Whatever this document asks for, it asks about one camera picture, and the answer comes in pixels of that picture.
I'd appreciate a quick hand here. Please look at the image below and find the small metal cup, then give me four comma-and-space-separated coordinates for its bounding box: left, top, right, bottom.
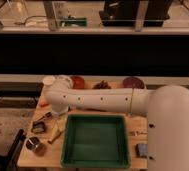
26, 137, 41, 153

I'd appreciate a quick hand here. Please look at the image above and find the metal fork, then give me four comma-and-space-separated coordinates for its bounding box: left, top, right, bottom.
129, 131, 148, 136

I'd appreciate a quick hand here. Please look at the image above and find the black stand left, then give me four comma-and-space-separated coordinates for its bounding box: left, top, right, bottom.
0, 129, 25, 171

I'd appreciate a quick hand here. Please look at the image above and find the wooden table board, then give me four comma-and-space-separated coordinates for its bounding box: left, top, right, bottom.
17, 88, 147, 171

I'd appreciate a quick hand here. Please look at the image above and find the black handled knife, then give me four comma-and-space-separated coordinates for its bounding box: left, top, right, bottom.
37, 112, 52, 121

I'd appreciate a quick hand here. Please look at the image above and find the dark grape bunch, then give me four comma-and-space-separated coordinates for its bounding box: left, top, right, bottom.
93, 80, 111, 89

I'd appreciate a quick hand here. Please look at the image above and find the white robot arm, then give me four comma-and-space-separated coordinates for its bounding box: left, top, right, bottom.
43, 75, 189, 171

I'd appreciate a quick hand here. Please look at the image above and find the orange carrot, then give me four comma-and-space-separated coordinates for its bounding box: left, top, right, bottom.
39, 101, 49, 107

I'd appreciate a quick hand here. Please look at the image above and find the green plastic tray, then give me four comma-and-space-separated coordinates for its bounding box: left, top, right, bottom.
61, 114, 130, 169

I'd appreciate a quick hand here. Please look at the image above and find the black binder clip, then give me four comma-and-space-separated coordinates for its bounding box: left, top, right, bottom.
32, 122, 46, 134

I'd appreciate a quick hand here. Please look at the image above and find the orange red bowl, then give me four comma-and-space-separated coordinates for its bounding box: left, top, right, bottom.
71, 76, 85, 89

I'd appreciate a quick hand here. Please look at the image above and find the green box background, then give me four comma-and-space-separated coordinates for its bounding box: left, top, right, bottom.
59, 18, 87, 27

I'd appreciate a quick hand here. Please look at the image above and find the blue sponge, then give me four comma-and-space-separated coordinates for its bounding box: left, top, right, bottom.
136, 143, 147, 158

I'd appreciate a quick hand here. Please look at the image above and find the black machine background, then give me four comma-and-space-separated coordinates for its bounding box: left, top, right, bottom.
99, 0, 173, 27

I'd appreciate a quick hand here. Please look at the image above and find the purple bowl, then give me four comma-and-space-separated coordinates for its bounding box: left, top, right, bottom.
123, 77, 145, 89

